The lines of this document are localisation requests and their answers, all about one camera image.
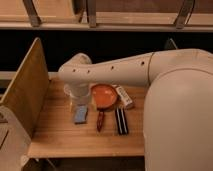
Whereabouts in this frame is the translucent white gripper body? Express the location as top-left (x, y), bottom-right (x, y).
top-left (68, 83), bottom-right (92, 113)

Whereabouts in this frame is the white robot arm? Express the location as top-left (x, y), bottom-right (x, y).
top-left (59, 49), bottom-right (213, 171)

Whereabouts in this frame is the orange ceramic cup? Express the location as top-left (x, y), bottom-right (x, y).
top-left (91, 84), bottom-right (118, 110)

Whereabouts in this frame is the blue sponge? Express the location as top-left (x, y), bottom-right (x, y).
top-left (74, 105), bottom-right (88, 124)

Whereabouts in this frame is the white rectangular box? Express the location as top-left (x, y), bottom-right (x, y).
top-left (115, 86), bottom-right (134, 109)

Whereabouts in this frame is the left wooden divider panel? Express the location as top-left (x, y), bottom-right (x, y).
top-left (0, 38), bottom-right (49, 140)

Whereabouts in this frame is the wooden shelf with brackets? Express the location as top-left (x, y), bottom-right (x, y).
top-left (0, 0), bottom-right (213, 33)

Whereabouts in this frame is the right dark divider panel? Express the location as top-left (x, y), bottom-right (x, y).
top-left (164, 38), bottom-right (178, 50)

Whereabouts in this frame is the red handled tool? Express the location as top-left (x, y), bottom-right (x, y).
top-left (97, 111), bottom-right (105, 132)

